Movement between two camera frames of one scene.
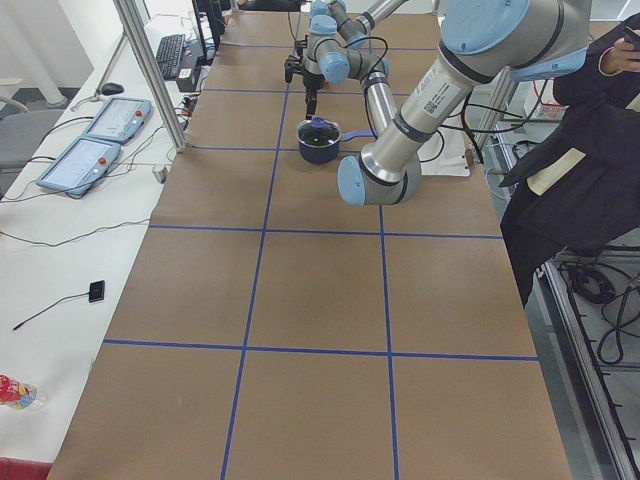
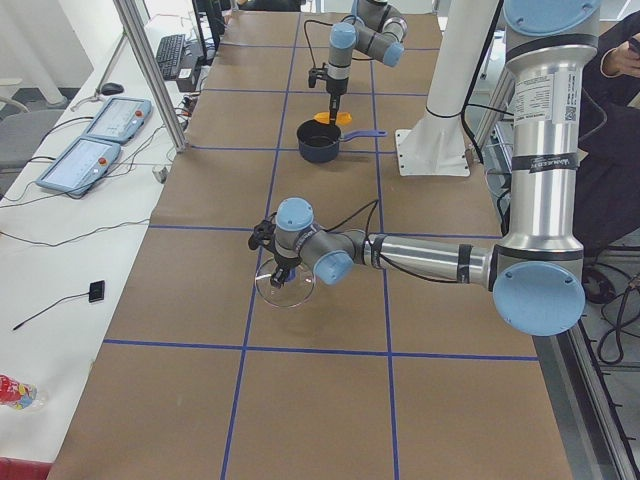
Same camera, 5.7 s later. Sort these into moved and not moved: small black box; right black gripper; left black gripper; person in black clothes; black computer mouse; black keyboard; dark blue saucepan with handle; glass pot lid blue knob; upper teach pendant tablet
Moved: glass pot lid blue knob; left black gripper; right black gripper
Not moved: black keyboard; upper teach pendant tablet; small black box; black computer mouse; dark blue saucepan with handle; person in black clothes
